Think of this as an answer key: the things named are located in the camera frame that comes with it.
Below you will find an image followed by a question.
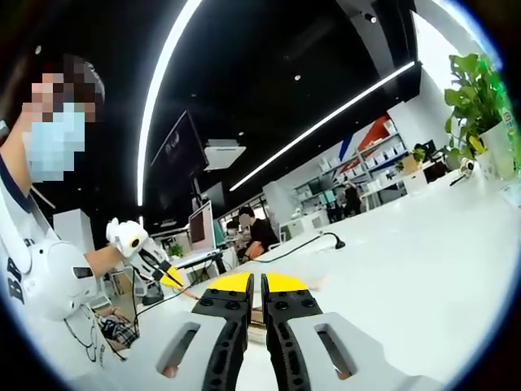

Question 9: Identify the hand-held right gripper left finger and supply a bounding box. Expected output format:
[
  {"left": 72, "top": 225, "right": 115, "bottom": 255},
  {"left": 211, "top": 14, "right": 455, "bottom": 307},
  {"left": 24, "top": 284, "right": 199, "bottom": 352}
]
[{"left": 155, "top": 272, "right": 256, "bottom": 391}]

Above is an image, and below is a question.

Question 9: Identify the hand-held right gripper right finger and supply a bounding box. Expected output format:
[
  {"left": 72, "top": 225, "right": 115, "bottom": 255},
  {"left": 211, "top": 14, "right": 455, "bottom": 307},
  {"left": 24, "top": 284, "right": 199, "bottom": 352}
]
[{"left": 260, "top": 272, "right": 444, "bottom": 391}]

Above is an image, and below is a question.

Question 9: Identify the long ceiling light strip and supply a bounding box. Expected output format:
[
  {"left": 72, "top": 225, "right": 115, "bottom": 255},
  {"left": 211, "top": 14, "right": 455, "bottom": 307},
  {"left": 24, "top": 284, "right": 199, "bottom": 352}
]
[
  {"left": 229, "top": 60, "right": 417, "bottom": 192},
  {"left": 136, "top": 0, "right": 209, "bottom": 208}
]

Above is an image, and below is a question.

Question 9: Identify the plaid cloth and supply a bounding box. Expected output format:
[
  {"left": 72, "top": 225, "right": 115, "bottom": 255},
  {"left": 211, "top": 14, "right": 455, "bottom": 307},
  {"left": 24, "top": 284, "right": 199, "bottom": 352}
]
[{"left": 95, "top": 315, "right": 140, "bottom": 348}]

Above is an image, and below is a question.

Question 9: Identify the white worn device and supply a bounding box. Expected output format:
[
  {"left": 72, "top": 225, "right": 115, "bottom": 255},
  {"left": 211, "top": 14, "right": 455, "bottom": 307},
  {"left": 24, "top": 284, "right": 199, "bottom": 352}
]
[{"left": 22, "top": 239, "right": 99, "bottom": 323}]

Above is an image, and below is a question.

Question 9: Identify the black hanging screen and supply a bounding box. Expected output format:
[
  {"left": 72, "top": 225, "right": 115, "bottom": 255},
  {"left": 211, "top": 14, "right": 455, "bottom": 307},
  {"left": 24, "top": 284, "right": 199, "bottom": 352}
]
[{"left": 150, "top": 108, "right": 209, "bottom": 180}]

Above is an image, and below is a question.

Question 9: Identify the white ceiling air conditioner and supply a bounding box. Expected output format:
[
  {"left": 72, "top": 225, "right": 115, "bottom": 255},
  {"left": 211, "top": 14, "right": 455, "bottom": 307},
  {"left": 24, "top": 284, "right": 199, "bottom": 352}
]
[{"left": 203, "top": 139, "right": 247, "bottom": 170}]

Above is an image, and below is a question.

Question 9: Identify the white shelving with boxes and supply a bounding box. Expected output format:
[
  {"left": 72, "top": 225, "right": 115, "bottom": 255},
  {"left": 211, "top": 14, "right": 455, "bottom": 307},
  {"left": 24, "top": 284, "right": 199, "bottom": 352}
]
[{"left": 292, "top": 130, "right": 408, "bottom": 204}]

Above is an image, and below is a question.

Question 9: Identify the white low cabinet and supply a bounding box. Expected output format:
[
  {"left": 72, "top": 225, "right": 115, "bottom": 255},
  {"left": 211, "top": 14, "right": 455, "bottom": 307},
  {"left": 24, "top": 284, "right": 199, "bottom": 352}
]
[{"left": 402, "top": 170, "right": 429, "bottom": 197}]

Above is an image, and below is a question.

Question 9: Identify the cardboard box with small plant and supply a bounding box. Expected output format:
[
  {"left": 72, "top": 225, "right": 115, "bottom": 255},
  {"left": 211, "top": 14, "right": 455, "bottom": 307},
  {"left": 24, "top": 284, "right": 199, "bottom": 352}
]
[{"left": 396, "top": 143, "right": 427, "bottom": 174}]

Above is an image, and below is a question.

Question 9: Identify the small white toy figure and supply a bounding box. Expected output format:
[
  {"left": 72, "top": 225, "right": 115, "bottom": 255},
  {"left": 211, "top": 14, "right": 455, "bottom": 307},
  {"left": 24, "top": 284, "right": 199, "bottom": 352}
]
[{"left": 449, "top": 158, "right": 478, "bottom": 187}]

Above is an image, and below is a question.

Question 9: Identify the green plant in white pot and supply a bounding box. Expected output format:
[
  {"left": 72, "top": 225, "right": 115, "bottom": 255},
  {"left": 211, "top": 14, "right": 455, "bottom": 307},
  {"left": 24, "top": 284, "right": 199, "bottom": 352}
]
[{"left": 443, "top": 53, "right": 514, "bottom": 182}]

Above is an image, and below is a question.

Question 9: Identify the green plastic bottle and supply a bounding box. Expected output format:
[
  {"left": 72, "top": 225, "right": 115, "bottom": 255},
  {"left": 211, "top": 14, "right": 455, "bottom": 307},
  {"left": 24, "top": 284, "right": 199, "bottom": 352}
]
[{"left": 486, "top": 60, "right": 519, "bottom": 181}]

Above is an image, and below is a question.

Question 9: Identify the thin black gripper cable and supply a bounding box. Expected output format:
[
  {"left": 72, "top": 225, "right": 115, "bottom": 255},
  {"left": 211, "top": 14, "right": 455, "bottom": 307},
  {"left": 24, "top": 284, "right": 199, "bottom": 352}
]
[{"left": 130, "top": 262, "right": 142, "bottom": 340}]

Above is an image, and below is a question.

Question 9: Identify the black power cable with plug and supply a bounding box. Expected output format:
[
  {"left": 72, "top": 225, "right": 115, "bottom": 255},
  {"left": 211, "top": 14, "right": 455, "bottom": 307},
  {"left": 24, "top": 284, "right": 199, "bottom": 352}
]
[{"left": 243, "top": 231, "right": 348, "bottom": 266}]

